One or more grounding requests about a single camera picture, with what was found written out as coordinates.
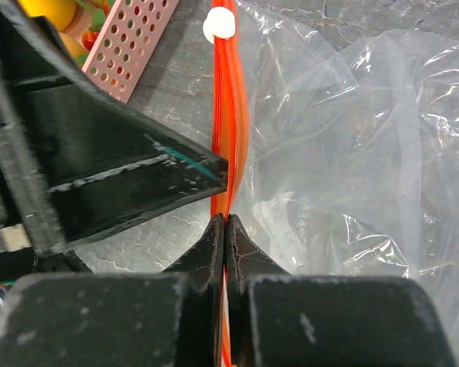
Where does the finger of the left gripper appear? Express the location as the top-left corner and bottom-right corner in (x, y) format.
(0, 1), (228, 245)

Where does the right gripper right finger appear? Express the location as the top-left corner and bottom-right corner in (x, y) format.
(225, 214), (288, 297)

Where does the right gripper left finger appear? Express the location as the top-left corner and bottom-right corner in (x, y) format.
(163, 214), (224, 291)

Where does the clear zip top bag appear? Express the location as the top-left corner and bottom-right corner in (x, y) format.
(202, 0), (459, 364)

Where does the pink perforated basket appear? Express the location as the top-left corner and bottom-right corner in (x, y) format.
(82, 0), (178, 103)

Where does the yellow toy fruit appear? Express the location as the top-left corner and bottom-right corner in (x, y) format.
(18, 0), (77, 31)

